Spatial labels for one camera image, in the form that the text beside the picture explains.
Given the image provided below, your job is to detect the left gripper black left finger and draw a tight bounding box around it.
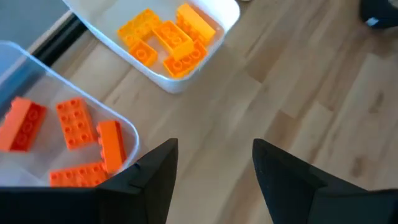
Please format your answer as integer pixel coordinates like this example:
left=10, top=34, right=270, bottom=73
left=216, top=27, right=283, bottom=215
left=95, top=138, right=179, bottom=224

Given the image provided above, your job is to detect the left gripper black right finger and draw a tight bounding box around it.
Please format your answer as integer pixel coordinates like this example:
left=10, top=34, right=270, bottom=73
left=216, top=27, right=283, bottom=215
left=252, top=139, right=327, bottom=224

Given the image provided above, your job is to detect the red toy brick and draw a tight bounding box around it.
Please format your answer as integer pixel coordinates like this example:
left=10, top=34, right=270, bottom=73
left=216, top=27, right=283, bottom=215
left=0, top=96, right=48, bottom=153
left=96, top=119, right=127, bottom=175
left=55, top=96, right=98, bottom=151
left=49, top=161, right=109, bottom=188

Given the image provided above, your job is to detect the clear plastic bin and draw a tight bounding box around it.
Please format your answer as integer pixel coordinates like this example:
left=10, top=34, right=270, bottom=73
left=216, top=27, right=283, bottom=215
left=0, top=40, right=141, bottom=187

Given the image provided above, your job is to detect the white plastic bin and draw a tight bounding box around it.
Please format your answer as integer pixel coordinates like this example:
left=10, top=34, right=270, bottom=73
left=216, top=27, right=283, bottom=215
left=62, top=0, right=241, bottom=95

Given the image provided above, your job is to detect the succulent plant in dark pot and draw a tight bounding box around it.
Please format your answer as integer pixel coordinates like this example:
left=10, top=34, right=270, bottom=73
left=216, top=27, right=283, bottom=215
left=359, top=0, right=398, bottom=30

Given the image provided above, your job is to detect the black aluminium table frame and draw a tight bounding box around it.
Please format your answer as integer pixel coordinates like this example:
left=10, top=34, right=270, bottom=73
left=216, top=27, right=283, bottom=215
left=30, top=14, right=90, bottom=68

